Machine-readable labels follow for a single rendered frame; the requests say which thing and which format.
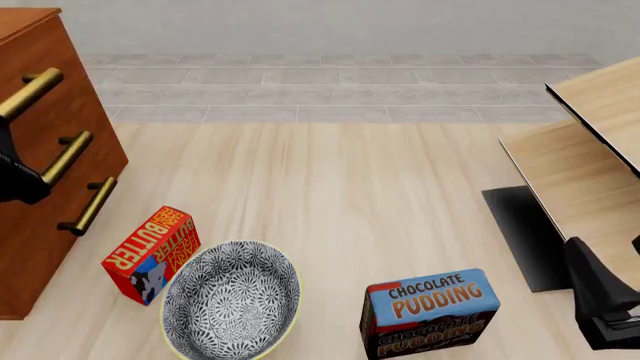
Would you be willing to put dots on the black white patterned bowl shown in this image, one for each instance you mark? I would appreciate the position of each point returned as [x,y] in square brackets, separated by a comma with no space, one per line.
[232,300]

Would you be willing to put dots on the wooden drawer front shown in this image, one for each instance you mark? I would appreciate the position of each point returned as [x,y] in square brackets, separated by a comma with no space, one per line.
[47,50]
[30,255]
[75,108]

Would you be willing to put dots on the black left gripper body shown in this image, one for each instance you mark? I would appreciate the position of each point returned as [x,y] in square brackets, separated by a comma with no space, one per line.
[22,187]

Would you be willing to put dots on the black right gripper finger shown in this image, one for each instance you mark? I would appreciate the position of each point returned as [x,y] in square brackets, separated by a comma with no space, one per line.
[592,281]
[636,245]

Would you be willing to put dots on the blue chocolate pudding box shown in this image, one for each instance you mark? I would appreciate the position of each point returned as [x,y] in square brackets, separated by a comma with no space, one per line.
[432,300]

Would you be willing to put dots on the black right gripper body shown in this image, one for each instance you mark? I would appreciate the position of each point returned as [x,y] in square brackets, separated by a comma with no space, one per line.
[612,330]

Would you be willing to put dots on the red butter box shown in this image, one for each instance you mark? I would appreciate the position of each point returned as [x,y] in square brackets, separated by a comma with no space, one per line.
[150,247]

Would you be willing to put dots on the pale wooden shelf rack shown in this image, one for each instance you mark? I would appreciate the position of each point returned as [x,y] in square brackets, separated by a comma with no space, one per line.
[590,168]

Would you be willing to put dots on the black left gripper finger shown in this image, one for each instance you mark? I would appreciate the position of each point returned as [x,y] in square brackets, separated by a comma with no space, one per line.
[6,138]

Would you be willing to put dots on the wooden cabinet with drawers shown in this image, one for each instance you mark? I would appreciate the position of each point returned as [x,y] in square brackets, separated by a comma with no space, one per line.
[25,23]

